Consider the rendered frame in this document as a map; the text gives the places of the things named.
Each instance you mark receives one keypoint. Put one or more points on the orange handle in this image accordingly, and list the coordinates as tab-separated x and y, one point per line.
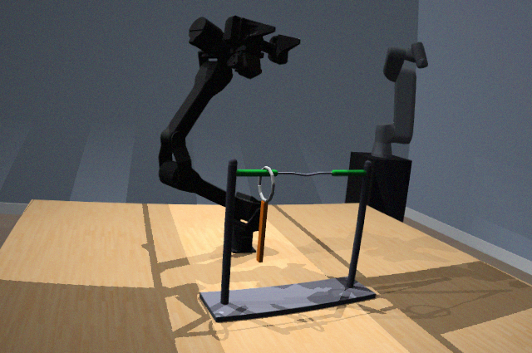
263	215

